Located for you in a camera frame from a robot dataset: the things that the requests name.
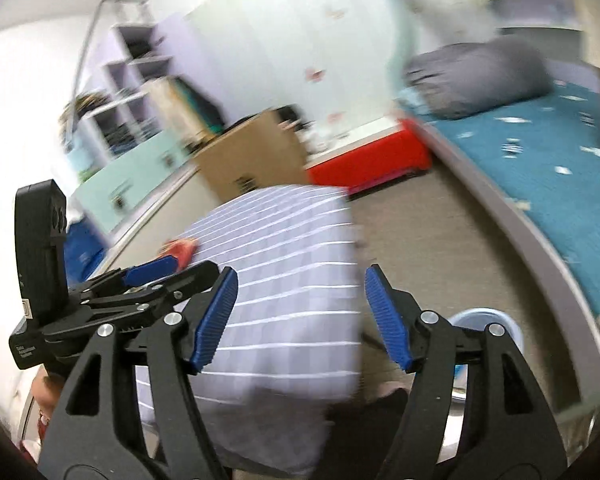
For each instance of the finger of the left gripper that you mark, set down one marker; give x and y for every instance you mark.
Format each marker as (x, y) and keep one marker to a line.
(150, 271)

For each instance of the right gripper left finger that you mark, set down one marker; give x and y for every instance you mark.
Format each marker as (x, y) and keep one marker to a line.
(127, 410)

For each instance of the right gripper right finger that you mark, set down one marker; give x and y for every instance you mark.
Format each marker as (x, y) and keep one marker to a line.
(508, 430)

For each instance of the red snack bag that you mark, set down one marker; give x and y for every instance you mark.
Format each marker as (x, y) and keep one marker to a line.
(181, 249)

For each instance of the person's left hand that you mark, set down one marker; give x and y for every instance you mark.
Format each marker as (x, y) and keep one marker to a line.
(46, 390)

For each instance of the blue shopping bag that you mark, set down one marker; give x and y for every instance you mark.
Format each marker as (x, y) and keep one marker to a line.
(83, 251)

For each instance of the lilac shelf cabinet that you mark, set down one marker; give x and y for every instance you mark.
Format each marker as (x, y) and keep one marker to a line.
(124, 156)

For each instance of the light blue plastic bucket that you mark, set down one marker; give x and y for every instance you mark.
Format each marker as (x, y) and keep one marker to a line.
(479, 319)

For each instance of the person's black trouser leg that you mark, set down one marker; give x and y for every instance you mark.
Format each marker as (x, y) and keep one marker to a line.
(360, 437)

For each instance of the hanging clothes on rack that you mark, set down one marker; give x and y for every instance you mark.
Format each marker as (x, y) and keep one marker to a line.
(189, 118)

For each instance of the grey checked tablecloth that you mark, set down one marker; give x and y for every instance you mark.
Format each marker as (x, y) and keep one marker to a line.
(291, 349)

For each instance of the large cardboard box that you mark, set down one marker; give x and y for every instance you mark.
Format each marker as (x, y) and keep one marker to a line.
(258, 153)

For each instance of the teal bed mattress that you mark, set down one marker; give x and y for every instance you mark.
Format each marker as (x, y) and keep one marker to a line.
(544, 154)

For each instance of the red covered bench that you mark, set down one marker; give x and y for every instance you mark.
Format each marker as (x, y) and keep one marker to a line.
(367, 160)

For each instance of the grey folded duvet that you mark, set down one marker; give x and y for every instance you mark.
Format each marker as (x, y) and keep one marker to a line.
(461, 80)

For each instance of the white bed frame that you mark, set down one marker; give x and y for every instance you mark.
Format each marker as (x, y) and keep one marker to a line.
(561, 290)

